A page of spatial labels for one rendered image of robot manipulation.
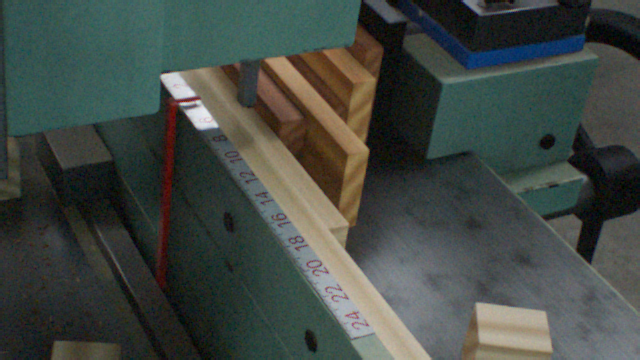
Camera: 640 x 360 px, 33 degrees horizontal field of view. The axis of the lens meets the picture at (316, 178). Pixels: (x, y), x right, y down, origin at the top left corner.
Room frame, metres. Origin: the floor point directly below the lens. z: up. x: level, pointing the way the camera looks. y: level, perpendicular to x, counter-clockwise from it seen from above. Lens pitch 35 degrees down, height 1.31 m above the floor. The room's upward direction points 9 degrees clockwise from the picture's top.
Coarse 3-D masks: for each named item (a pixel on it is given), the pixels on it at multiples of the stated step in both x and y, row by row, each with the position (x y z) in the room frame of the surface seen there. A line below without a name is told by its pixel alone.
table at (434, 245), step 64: (128, 128) 0.62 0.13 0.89; (384, 192) 0.57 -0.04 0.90; (448, 192) 0.58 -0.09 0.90; (512, 192) 0.60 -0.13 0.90; (576, 192) 0.67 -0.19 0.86; (192, 256) 0.52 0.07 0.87; (384, 256) 0.51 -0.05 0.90; (448, 256) 0.52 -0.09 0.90; (512, 256) 0.53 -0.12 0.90; (576, 256) 0.54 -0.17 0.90; (256, 320) 0.45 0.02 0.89; (448, 320) 0.46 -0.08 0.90; (576, 320) 0.48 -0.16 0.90
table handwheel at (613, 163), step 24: (600, 24) 0.79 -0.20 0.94; (624, 24) 0.77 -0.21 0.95; (624, 48) 0.76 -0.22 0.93; (576, 144) 0.78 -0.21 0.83; (576, 168) 0.75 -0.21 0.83; (600, 168) 0.74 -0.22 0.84; (624, 168) 0.75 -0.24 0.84; (600, 192) 0.73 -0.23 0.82; (624, 192) 0.73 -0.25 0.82; (552, 216) 0.71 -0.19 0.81; (576, 216) 0.74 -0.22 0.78; (600, 216) 0.73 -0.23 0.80
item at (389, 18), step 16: (368, 0) 0.65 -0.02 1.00; (368, 16) 0.64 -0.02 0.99; (384, 16) 0.63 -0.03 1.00; (400, 16) 0.63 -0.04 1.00; (368, 32) 0.64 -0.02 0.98; (384, 32) 0.62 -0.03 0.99; (400, 32) 0.63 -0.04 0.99; (416, 32) 0.68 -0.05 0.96; (384, 48) 0.62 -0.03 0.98; (400, 48) 0.63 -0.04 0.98; (384, 64) 0.62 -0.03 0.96; (384, 80) 0.62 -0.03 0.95; (384, 96) 0.62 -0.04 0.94; (384, 112) 0.63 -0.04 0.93; (384, 128) 0.63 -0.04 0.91
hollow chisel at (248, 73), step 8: (240, 64) 0.57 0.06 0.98; (248, 64) 0.57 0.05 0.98; (256, 64) 0.57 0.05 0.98; (240, 72) 0.57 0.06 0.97; (248, 72) 0.57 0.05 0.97; (256, 72) 0.57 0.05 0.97; (240, 80) 0.57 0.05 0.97; (248, 80) 0.57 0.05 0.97; (256, 80) 0.57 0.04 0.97; (240, 88) 0.57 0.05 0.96; (248, 88) 0.57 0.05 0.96; (256, 88) 0.57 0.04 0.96; (240, 96) 0.57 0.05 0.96; (248, 96) 0.57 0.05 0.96; (248, 104) 0.57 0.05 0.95
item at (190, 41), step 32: (192, 0) 0.51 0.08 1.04; (224, 0) 0.52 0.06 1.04; (256, 0) 0.53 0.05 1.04; (288, 0) 0.55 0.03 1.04; (320, 0) 0.56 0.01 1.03; (352, 0) 0.57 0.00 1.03; (192, 32) 0.52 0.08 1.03; (224, 32) 0.53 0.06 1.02; (256, 32) 0.54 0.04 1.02; (288, 32) 0.55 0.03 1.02; (320, 32) 0.56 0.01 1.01; (352, 32) 0.57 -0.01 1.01; (192, 64) 0.52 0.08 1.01; (224, 64) 0.53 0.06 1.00
